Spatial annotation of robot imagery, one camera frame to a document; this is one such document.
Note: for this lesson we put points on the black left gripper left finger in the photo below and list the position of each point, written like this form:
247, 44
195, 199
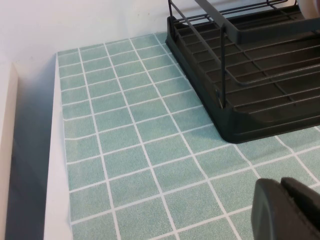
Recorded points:
272, 215

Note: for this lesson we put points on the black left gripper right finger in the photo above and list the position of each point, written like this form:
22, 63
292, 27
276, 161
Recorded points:
305, 200

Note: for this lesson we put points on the black dish drying rack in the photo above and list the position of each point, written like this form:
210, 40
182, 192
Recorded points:
250, 130

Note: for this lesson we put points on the cream white plate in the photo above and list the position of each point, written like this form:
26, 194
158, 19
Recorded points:
311, 8

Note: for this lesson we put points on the green checked tablecloth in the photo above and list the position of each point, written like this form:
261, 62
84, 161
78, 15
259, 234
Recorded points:
150, 175

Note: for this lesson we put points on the beige board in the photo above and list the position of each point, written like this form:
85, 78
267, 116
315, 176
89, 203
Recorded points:
7, 112

